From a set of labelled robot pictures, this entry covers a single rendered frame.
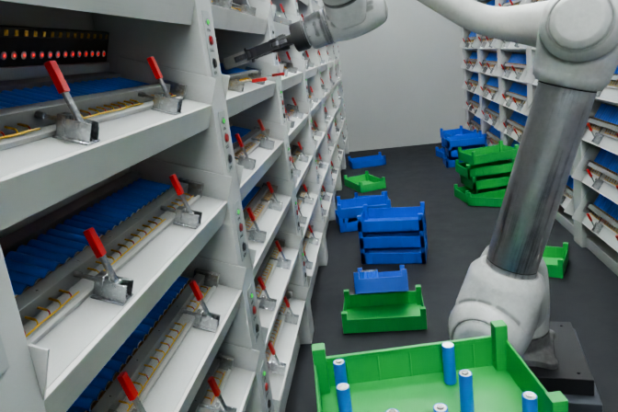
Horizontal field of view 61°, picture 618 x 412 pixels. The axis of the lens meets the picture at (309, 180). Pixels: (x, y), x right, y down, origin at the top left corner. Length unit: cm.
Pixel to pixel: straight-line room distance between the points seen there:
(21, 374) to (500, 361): 67
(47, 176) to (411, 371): 61
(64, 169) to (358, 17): 93
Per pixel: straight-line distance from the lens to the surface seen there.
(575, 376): 137
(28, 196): 53
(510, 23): 123
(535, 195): 107
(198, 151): 104
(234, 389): 114
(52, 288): 65
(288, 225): 178
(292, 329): 170
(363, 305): 216
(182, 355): 90
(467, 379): 79
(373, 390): 88
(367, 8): 136
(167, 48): 104
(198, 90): 102
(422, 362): 89
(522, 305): 112
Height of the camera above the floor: 99
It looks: 13 degrees down
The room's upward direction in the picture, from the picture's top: 7 degrees counter-clockwise
